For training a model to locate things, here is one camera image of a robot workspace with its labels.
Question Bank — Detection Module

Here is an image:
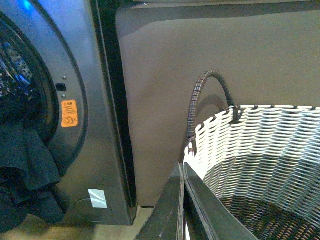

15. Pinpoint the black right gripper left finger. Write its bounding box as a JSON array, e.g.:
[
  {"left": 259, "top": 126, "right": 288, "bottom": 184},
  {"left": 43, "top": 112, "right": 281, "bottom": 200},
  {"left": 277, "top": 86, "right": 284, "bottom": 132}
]
[{"left": 136, "top": 163, "right": 185, "bottom": 240}]

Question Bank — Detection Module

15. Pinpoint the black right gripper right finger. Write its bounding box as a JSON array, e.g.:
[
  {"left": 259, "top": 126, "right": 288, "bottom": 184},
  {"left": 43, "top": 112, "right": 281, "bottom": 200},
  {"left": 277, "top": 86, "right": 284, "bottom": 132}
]
[{"left": 183, "top": 163, "right": 257, "bottom": 240}]

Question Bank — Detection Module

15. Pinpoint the dark garment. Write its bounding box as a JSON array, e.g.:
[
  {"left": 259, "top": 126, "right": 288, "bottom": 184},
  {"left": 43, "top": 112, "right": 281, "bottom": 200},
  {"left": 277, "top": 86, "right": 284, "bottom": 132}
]
[{"left": 0, "top": 123, "right": 69, "bottom": 233}]

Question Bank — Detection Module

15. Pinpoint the grey front-load washing machine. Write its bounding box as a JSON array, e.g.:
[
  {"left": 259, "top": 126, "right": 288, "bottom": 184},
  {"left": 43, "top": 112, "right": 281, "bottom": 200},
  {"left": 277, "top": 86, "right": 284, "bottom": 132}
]
[{"left": 0, "top": 0, "right": 137, "bottom": 226}]

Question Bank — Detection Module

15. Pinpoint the white tape piece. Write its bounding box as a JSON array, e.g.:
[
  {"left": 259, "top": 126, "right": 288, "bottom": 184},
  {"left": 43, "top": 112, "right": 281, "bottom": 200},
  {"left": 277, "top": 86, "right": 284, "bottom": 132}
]
[{"left": 88, "top": 189, "right": 108, "bottom": 209}]

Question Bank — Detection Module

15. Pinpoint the white woven laundry basket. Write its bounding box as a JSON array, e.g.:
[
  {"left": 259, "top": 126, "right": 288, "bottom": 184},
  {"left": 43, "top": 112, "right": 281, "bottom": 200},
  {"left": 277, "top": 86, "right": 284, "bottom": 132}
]
[{"left": 184, "top": 70, "right": 320, "bottom": 240}]

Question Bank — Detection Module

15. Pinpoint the orange warning sticker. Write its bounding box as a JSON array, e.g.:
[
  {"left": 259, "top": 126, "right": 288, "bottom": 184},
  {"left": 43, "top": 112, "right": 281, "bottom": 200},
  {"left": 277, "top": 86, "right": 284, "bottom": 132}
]
[{"left": 61, "top": 99, "right": 78, "bottom": 128}]

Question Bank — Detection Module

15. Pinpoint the beige sofa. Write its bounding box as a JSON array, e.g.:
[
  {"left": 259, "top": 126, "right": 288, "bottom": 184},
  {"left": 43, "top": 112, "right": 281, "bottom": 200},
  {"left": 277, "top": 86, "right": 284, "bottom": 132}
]
[{"left": 116, "top": 0, "right": 320, "bottom": 207}]

